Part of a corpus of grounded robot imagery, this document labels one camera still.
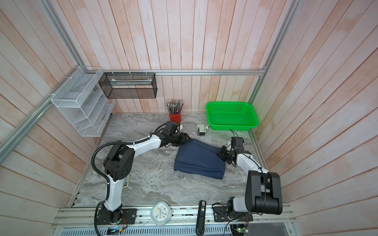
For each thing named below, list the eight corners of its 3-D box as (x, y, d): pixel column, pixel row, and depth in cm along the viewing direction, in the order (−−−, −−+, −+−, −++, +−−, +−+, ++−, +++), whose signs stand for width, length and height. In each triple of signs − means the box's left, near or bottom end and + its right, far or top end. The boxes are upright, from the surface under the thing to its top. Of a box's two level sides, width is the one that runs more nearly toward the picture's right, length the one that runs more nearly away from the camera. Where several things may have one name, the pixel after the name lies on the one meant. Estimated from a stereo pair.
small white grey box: (197, 136, 108) (197, 132, 104) (196, 127, 113) (197, 124, 109) (205, 136, 108) (206, 132, 104) (204, 127, 113) (205, 124, 109)
